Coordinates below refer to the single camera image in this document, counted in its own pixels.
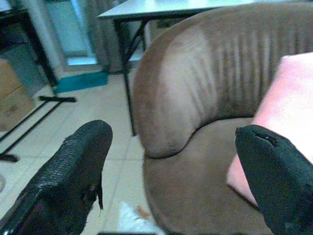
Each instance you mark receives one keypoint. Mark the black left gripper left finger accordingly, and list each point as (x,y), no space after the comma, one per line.
(66,176)

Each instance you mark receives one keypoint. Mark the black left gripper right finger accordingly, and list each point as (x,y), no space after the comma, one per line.
(274,176)

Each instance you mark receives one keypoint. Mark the pink pillow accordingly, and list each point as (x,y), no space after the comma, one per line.
(288,98)

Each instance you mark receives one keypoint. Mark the black metal floor stand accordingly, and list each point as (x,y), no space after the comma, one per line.
(31,117)

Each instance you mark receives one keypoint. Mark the teal floor mat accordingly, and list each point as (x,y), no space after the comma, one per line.
(80,82)

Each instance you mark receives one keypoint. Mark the brown velvet sofa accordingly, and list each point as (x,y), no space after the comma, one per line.
(210,98)

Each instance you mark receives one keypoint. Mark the white paper scrap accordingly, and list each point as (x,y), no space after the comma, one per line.
(132,219)

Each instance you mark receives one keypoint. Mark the cardboard box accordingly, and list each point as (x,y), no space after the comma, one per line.
(12,98)

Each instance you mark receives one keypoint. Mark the grey curtain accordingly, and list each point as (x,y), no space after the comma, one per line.
(105,39)

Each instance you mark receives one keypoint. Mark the black desk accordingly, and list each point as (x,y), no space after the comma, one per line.
(29,36)

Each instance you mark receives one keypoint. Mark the white table with black legs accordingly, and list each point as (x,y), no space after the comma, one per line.
(137,29)

